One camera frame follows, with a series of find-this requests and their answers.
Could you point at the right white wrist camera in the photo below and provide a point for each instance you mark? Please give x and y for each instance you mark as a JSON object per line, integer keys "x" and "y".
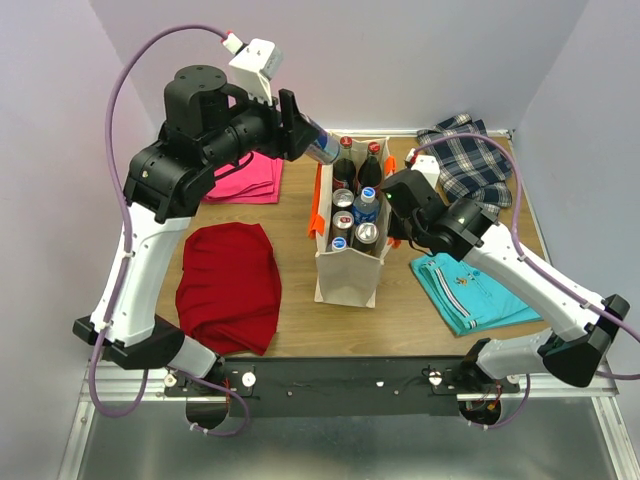
{"x": 427, "y": 165}

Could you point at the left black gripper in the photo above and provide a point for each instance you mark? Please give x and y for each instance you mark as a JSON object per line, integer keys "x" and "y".
{"x": 289, "y": 131}

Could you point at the red folded cloth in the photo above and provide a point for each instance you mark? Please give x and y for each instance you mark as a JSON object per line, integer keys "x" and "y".
{"x": 229, "y": 296}

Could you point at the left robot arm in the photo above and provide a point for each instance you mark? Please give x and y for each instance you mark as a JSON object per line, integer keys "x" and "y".
{"x": 210, "y": 123}

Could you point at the beige canvas tote bag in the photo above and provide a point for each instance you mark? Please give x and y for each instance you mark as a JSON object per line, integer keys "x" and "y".
{"x": 346, "y": 277}

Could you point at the silver can red tab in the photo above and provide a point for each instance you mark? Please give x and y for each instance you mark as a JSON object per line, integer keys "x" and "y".
{"x": 325, "y": 149}

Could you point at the clear water bottle blue label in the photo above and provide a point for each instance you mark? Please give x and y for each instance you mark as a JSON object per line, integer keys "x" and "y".
{"x": 365, "y": 208}

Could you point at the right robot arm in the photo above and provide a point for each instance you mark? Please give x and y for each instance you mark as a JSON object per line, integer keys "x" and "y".
{"x": 582, "y": 324}

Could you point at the cola glass bottle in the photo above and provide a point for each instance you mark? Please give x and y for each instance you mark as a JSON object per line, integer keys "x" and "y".
{"x": 344, "y": 169}

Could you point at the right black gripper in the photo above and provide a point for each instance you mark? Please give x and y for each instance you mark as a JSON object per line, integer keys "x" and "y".
{"x": 394, "y": 228}

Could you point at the teal folded shorts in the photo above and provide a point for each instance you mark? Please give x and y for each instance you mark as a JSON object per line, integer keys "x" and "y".
{"x": 467, "y": 299}

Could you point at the black can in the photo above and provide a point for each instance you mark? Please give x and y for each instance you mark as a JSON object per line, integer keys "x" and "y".
{"x": 365, "y": 237}

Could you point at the aluminium frame rail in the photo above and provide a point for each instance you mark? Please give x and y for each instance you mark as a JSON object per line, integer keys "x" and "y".
{"x": 550, "y": 387}

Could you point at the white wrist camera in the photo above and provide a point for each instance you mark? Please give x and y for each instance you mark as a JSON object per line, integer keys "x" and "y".
{"x": 254, "y": 65}
{"x": 427, "y": 165}

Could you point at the silver can front table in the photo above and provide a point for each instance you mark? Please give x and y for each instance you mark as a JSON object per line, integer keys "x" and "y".
{"x": 342, "y": 225}

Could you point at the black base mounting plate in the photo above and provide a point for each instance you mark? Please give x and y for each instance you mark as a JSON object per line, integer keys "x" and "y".
{"x": 354, "y": 404}

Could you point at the plaid navy white shirt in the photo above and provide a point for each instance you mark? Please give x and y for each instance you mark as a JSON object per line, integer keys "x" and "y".
{"x": 469, "y": 168}

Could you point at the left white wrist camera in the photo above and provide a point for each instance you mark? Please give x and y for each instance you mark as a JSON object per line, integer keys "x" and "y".
{"x": 254, "y": 65}

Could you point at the pink folded cloth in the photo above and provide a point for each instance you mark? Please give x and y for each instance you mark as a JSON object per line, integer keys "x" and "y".
{"x": 258, "y": 183}

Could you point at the black can front table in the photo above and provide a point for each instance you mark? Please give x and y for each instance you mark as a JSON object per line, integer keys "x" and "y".
{"x": 342, "y": 199}

